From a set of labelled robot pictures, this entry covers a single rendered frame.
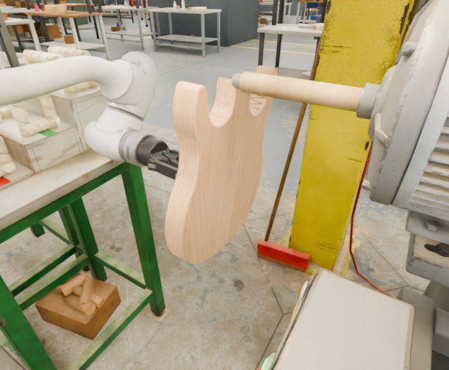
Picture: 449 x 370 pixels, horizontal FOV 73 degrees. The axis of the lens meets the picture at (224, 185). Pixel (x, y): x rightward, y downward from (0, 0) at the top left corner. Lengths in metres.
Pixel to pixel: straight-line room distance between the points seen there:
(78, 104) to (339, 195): 1.18
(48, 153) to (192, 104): 0.62
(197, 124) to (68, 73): 0.34
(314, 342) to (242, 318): 1.34
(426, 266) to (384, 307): 0.10
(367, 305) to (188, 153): 0.35
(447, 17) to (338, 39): 1.00
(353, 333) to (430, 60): 0.26
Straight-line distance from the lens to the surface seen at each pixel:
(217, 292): 1.73
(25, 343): 1.13
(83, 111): 1.05
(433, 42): 0.36
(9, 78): 0.68
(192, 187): 0.54
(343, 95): 0.46
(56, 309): 1.70
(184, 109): 0.49
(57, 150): 1.03
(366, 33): 1.34
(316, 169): 1.55
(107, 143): 0.84
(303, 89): 0.47
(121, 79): 0.82
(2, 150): 1.00
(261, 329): 1.62
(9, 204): 0.92
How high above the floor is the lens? 1.38
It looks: 33 degrees down
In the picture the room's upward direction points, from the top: straight up
